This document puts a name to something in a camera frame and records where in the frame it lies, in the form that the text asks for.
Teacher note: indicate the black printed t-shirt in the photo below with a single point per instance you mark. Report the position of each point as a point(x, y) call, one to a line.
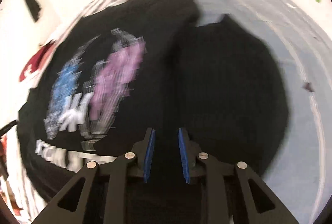
point(207, 83)

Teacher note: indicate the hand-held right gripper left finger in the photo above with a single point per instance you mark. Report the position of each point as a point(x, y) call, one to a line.
point(150, 153)

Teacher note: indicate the maroon folded shirt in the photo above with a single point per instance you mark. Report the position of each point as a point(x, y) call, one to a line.
point(36, 63)

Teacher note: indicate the bed with striped star sheet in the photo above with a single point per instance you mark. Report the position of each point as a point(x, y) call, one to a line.
point(285, 31)

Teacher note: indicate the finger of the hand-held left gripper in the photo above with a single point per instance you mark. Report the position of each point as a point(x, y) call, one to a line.
point(9, 126)

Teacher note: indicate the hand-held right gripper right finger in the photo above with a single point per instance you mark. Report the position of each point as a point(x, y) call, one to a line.
point(183, 156)

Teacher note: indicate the black hanging garment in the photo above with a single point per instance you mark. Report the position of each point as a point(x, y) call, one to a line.
point(31, 3)

